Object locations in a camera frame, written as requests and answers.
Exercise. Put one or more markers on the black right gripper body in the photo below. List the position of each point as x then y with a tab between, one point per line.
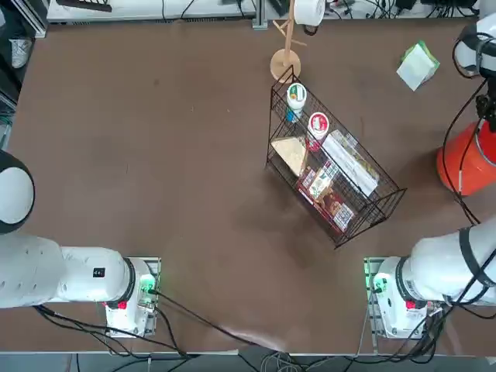
492	104

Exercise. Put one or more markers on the white paper tissue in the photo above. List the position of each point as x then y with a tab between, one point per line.
412	67

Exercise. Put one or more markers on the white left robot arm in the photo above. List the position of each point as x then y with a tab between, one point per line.
77	279

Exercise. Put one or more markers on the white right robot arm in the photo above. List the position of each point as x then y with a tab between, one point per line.
426	279

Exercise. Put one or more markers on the orange round bin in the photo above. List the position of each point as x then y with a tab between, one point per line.
476	166

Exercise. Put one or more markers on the green tissue pack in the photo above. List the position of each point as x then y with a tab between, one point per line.
433	65

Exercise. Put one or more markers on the long white box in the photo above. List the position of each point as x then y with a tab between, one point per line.
348	162

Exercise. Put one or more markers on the white cup red lid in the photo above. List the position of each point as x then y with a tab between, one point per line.
319	125

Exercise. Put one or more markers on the white printed snack box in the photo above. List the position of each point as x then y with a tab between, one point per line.
321	182

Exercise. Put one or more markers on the dark red snack box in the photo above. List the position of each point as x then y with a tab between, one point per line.
333	205

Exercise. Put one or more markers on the white cup green lid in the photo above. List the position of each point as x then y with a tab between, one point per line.
297	97

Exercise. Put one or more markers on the white mug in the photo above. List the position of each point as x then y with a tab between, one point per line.
310	11

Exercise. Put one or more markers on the wooden mug tree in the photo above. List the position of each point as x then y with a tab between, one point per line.
285	66

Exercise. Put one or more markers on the person's shoe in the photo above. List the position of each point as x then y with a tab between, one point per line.
21	52

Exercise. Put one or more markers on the aluminium frame profile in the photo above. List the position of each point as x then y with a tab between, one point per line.
35	23
260	15

